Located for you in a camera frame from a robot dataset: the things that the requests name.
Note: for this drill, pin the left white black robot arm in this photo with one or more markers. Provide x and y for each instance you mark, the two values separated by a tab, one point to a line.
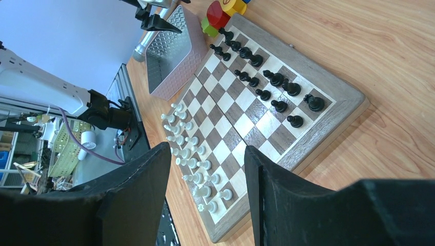
87	105

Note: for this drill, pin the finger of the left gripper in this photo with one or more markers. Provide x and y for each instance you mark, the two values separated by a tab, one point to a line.
154	22

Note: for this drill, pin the red round block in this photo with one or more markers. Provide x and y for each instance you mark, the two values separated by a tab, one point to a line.
216	16

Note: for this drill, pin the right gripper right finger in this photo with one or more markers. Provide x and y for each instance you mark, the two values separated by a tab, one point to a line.
287	209

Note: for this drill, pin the yellow round sign block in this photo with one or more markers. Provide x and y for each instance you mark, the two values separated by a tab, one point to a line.
233	6

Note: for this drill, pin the grey toy microphone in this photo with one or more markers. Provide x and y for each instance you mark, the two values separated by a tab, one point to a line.
164	9

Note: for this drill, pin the green small block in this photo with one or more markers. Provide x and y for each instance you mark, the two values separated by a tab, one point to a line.
208	29

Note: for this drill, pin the wooden chess board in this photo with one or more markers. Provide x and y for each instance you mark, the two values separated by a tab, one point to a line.
267	95

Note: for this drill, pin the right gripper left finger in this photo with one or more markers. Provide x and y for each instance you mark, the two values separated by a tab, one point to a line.
73	217

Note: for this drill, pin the white cylinder object background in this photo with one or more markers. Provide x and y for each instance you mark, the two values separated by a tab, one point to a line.
88	140

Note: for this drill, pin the green perforated basket background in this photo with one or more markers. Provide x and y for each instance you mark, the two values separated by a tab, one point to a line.
66	148

